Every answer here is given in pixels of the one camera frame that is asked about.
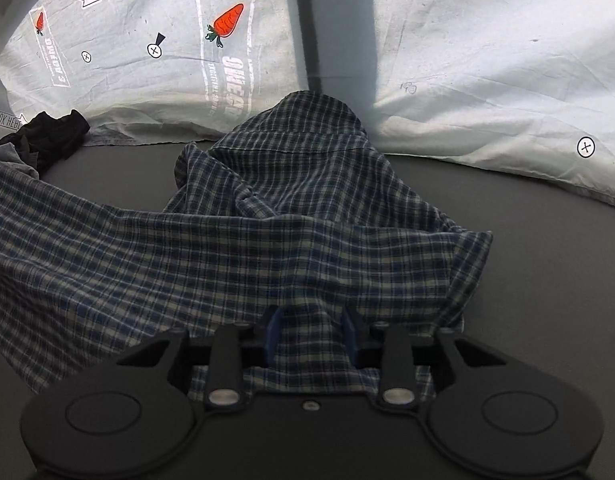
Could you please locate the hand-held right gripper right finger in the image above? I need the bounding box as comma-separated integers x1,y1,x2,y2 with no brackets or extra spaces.
340,306,498,408

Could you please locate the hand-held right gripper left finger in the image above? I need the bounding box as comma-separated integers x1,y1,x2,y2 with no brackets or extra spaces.
116,305,286,409

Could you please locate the blue plaid shirt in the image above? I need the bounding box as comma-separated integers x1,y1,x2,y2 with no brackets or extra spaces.
0,90,493,396

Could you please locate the black garment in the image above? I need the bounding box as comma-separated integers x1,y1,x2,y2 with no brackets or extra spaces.
0,109,91,182

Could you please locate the white printed curtain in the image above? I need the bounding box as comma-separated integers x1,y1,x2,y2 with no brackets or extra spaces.
0,0,615,207

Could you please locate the grey garment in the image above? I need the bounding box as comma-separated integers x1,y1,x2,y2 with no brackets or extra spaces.
0,142,41,179

